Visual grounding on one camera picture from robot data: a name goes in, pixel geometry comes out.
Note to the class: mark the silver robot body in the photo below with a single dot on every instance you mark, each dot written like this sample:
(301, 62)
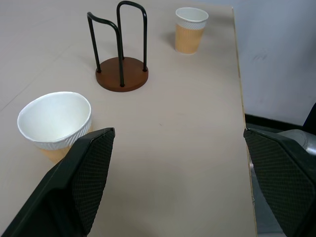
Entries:
(300, 138)

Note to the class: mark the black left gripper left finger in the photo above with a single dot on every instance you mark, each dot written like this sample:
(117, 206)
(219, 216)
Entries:
(74, 182)

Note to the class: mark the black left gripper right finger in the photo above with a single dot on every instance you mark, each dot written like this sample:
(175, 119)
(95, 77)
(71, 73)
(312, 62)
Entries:
(284, 177)

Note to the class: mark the orange white paper cup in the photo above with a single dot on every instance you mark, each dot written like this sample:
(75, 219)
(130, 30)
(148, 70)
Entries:
(50, 123)
(189, 32)

